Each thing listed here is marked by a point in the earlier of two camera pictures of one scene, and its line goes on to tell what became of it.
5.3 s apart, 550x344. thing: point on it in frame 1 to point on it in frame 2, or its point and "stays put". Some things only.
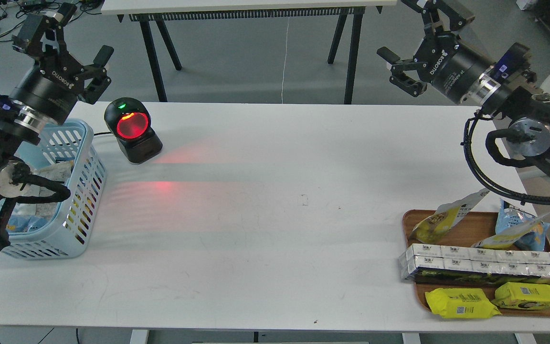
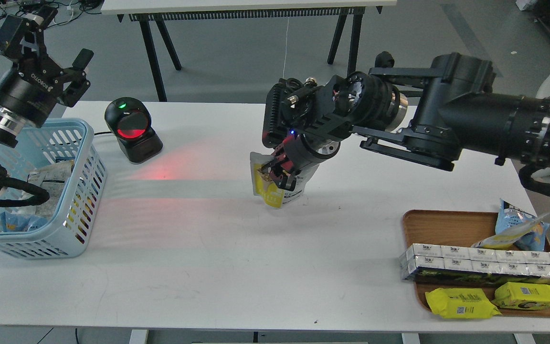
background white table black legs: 349,14 stays put
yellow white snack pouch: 434,227 to 264,188
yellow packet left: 448,303 stays put
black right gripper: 453,68 to 303,150
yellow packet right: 518,295 stays put
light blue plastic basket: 64,151 stays put
